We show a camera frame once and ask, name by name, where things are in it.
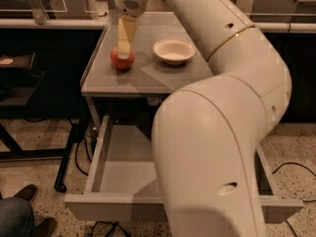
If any brown left shoe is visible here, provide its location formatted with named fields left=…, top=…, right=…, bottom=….
left=15, top=184, right=39, bottom=202

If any black floor cable right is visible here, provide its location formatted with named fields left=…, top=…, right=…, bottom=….
left=271, top=161, right=316, bottom=202

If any grey cabinet table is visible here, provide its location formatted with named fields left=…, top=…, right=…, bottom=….
left=81, top=11, right=212, bottom=127

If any black floor cable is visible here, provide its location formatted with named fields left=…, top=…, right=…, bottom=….
left=74, top=134, right=97, bottom=177
left=271, top=161, right=316, bottom=202

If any grey open drawer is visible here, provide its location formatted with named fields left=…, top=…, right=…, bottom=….
left=65, top=115, right=303, bottom=232

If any brown shoe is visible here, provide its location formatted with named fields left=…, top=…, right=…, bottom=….
left=15, top=184, right=39, bottom=202
left=35, top=217, right=56, bottom=237

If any red apple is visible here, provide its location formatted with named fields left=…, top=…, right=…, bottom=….
left=111, top=47, right=134, bottom=71

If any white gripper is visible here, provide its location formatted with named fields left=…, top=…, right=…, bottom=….
left=115, top=0, right=148, bottom=59

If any brown right shoe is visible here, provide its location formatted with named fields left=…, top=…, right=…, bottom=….
left=35, top=217, right=56, bottom=237

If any black floor cable left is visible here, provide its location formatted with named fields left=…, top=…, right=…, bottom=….
left=74, top=134, right=97, bottom=177

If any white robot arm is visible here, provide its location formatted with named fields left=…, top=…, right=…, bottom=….
left=115, top=0, right=291, bottom=237

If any white paper bowl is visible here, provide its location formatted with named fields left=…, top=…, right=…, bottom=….
left=153, top=39, right=197, bottom=65

